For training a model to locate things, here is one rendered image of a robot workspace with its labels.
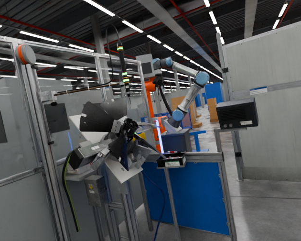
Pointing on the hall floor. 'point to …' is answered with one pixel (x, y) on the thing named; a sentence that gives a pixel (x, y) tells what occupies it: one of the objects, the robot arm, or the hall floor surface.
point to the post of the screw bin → (172, 204)
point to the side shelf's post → (98, 223)
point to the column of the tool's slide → (48, 157)
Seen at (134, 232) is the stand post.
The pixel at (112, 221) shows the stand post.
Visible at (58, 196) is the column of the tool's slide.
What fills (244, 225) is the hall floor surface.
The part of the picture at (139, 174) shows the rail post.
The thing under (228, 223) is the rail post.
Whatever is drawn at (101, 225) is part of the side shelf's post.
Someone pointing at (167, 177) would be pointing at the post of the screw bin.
